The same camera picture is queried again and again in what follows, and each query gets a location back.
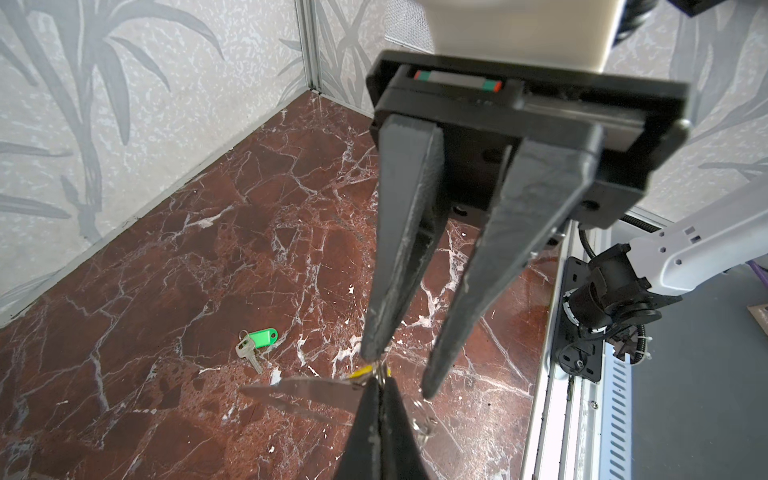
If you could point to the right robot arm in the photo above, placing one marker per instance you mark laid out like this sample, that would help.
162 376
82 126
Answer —
632 282

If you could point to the aluminium frame corner post right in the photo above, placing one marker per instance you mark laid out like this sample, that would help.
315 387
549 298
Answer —
306 18

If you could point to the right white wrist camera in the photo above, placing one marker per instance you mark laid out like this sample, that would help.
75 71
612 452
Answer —
565 34

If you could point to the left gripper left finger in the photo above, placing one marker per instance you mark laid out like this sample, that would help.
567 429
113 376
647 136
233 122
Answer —
361 459

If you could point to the key with green tag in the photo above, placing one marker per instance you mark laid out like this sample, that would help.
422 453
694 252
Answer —
251 342

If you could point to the aluminium mounting rail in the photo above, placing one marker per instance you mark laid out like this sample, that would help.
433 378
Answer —
578 429

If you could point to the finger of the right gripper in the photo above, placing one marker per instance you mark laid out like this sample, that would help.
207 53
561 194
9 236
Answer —
411 217
541 186

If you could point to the white wire mesh basket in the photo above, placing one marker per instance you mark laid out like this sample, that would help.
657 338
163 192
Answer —
406 25

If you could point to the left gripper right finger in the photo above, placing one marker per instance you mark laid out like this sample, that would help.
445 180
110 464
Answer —
400 456

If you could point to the grey metal carabiner plate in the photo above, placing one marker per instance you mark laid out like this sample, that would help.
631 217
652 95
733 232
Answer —
338 394

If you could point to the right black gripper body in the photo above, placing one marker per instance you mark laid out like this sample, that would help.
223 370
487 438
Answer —
487 109

